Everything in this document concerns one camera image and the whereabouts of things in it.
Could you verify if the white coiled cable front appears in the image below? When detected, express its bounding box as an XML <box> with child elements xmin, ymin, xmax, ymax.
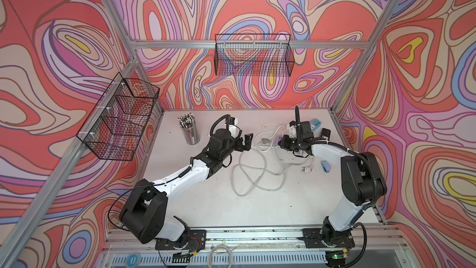
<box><xmin>207</xmin><ymin>244</ymin><xmax>233</xmax><ymax>268</ymax></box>

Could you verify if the black power strip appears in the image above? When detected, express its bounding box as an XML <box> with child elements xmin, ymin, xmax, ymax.
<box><xmin>230</xmin><ymin>127</ymin><xmax>332</xmax><ymax>197</ymax></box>

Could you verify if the blue power strip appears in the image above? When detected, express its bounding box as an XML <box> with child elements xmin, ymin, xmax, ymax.
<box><xmin>256</xmin><ymin>118</ymin><xmax>322</xmax><ymax>173</ymax></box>

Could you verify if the black wire basket left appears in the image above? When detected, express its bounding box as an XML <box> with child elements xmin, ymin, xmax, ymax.
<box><xmin>76</xmin><ymin>73</ymin><xmax>160</xmax><ymax>161</ymax></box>

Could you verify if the metal pen cup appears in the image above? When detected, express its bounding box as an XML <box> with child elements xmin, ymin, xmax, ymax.
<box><xmin>178</xmin><ymin>112</ymin><xmax>200</xmax><ymax>145</ymax></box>

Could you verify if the purple power strip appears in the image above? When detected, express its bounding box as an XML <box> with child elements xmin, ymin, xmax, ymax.
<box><xmin>276</xmin><ymin>135</ymin><xmax>283</xmax><ymax>146</ymax></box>

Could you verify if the small blue plug cover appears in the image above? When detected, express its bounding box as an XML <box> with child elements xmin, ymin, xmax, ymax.
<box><xmin>321</xmin><ymin>161</ymin><xmax>332</xmax><ymax>172</ymax></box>

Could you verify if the black wire basket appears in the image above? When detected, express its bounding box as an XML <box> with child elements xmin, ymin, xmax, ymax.
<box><xmin>76</xmin><ymin>73</ymin><xmax>160</xmax><ymax>161</ymax></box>
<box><xmin>214</xmin><ymin>32</ymin><xmax>295</xmax><ymax>77</ymax></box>

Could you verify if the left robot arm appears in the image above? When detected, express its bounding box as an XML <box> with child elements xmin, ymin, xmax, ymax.
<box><xmin>119</xmin><ymin>114</ymin><xmax>254</xmax><ymax>248</ymax></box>

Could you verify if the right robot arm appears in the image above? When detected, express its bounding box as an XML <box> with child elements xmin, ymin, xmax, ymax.
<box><xmin>278</xmin><ymin>107</ymin><xmax>387</xmax><ymax>248</ymax></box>

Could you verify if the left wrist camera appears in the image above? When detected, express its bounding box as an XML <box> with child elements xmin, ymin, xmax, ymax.
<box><xmin>225</xmin><ymin>117</ymin><xmax>241</xmax><ymax>138</ymax></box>

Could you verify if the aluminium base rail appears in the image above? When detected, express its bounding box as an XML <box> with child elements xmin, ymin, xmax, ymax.
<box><xmin>95</xmin><ymin>225</ymin><xmax>418</xmax><ymax>268</ymax></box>

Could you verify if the black wire basket back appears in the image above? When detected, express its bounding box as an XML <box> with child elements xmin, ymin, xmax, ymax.
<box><xmin>214</xmin><ymin>32</ymin><xmax>295</xmax><ymax>77</ymax></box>

